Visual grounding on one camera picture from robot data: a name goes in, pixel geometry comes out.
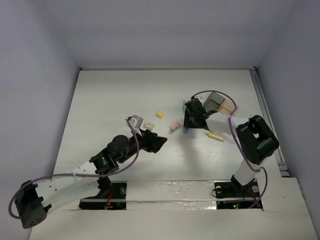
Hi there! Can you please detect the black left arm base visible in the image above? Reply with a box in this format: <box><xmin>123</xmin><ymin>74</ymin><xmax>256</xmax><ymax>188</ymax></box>
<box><xmin>78</xmin><ymin>180</ymin><xmax>127</xmax><ymax>211</ymax></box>

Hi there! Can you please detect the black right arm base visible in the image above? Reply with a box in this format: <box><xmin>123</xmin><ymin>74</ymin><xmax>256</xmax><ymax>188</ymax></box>
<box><xmin>211</xmin><ymin>176</ymin><xmax>263</xmax><ymax>210</ymax></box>

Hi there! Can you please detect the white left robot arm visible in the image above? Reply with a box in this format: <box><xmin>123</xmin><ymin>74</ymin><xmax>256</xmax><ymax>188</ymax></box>
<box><xmin>10</xmin><ymin>130</ymin><xmax>168</xmax><ymax>229</ymax></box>

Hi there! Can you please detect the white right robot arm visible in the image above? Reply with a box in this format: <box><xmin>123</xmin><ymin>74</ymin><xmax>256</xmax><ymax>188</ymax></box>
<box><xmin>183</xmin><ymin>98</ymin><xmax>280</xmax><ymax>198</ymax></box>

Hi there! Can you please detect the grey boxed eraser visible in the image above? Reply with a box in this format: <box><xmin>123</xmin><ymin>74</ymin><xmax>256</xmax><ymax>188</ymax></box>
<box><xmin>143</xmin><ymin>121</ymin><xmax>155</xmax><ymax>131</ymax></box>

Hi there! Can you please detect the green highlighter pen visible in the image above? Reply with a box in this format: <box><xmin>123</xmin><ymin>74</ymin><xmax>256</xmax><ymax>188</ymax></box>
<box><xmin>182</xmin><ymin>100</ymin><xmax>186</xmax><ymax>114</ymax></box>

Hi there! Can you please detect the smoky grey plastic container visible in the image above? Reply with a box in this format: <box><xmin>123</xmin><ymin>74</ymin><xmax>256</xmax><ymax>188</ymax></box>
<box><xmin>203</xmin><ymin>92</ymin><xmax>225</xmax><ymax>112</ymax></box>

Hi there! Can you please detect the pink mini stapler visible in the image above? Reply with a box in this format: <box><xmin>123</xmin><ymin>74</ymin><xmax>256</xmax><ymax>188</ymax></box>
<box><xmin>169</xmin><ymin>122</ymin><xmax>181</xmax><ymax>133</ymax></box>

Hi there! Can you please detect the yellow highlighter pen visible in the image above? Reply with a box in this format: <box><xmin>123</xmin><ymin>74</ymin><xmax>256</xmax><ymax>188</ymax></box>
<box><xmin>205</xmin><ymin>132</ymin><xmax>224</xmax><ymax>143</ymax></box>

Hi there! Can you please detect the yellow eraser block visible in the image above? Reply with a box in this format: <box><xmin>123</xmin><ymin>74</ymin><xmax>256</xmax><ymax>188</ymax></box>
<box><xmin>155</xmin><ymin>111</ymin><xmax>164</xmax><ymax>119</ymax></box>

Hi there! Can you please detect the clear plastic container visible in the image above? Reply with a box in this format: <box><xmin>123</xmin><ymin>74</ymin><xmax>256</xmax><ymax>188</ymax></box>
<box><xmin>222</xmin><ymin>106</ymin><xmax>252</xmax><ymax>142</ymax></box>

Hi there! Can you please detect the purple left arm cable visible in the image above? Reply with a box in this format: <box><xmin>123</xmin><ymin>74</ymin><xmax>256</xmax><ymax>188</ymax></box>
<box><xmin>8</xmin><ymin>119</ymin><xmax>140</xmax><ymax>220</ymax></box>

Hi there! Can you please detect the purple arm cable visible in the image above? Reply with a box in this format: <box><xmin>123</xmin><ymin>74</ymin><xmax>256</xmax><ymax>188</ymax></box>
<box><xmin>8</xmin><ymin>119</ymin><xmax>140</xmax><ymax>220</ymax></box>
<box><xmin>190</xmin><ymin>90</ymin><xmax>269</xmax><ymax>200</ymax></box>

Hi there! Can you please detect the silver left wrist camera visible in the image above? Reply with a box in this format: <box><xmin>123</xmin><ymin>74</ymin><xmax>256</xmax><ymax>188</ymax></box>
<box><xmin>126</xmin><ymin>115</ymin><xmax>144</xmax><ymax>135</ymax></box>

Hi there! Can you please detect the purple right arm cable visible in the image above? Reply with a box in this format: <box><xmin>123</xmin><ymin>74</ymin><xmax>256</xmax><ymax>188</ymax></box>
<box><xmin>190</xmin><ymin>90</ymin><xmax>269</xmax><ymax>200</ymax></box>

